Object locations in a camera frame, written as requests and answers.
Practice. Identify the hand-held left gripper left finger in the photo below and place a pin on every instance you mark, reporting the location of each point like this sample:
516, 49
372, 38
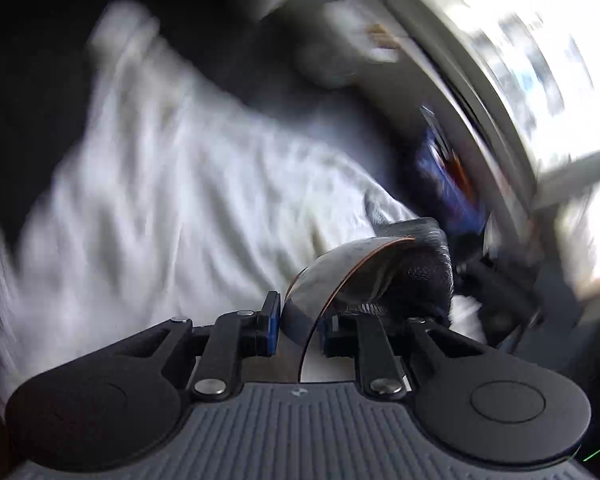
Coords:
272, 327

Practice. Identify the window with grey frame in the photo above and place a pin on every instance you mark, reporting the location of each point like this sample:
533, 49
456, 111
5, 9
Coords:
540, 60

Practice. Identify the white cloth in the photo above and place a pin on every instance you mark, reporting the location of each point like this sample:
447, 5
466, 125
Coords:
180, 200

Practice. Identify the ginger piece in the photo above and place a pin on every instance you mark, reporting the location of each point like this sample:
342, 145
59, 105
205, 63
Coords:
380, 36

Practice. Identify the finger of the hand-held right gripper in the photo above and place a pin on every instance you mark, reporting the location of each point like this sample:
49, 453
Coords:
500, 295

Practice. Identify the glass jar with lid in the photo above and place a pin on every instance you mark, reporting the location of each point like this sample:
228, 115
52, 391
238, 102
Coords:
330, 65

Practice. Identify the silver mesh dishcloth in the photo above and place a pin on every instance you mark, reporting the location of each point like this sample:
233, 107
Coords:
425, 265

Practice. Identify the blue plastic basket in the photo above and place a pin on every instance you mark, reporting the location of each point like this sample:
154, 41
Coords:
450, 185

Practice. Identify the white bowl with red rim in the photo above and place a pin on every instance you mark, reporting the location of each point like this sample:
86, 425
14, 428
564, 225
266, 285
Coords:
320, 275

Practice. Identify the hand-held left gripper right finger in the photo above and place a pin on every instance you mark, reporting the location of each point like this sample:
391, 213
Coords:
326, 337

